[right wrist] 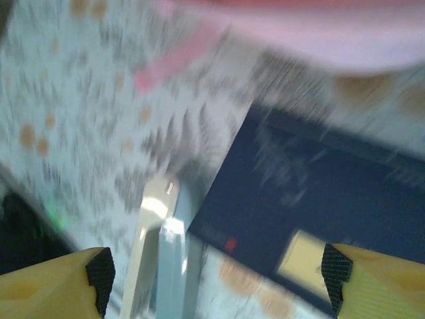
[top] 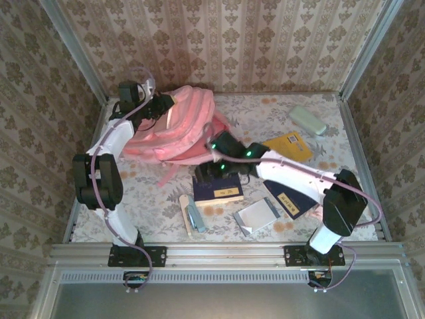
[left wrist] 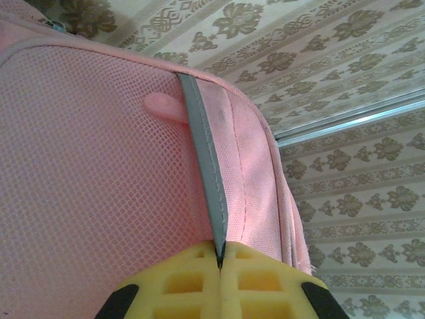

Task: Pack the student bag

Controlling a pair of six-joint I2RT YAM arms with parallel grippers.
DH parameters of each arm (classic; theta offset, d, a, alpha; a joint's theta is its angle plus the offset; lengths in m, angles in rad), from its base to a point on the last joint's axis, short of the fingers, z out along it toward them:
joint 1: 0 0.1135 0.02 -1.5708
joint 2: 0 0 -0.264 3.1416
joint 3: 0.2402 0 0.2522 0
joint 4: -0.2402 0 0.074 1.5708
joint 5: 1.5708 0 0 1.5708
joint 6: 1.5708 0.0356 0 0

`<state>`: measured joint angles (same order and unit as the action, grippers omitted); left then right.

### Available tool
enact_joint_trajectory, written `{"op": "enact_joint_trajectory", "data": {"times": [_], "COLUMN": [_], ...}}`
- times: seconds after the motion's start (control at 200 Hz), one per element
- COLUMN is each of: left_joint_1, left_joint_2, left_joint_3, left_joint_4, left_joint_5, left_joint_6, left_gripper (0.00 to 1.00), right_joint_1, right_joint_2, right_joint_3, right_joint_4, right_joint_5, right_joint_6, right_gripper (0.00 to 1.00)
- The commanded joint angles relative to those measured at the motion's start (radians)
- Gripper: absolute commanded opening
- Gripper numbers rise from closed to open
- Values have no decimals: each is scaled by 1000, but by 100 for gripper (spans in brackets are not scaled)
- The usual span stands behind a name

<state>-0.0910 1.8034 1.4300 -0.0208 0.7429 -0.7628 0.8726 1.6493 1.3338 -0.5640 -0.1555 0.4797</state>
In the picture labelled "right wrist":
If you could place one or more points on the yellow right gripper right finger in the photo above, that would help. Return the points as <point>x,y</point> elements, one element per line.
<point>382,289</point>

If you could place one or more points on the pink backpack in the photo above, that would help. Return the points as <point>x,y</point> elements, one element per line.
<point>299,30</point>

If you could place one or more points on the thick dark blue book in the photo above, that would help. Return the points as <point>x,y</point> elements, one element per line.
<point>315,199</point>

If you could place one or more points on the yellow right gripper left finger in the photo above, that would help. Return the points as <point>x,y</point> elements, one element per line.
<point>43,292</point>

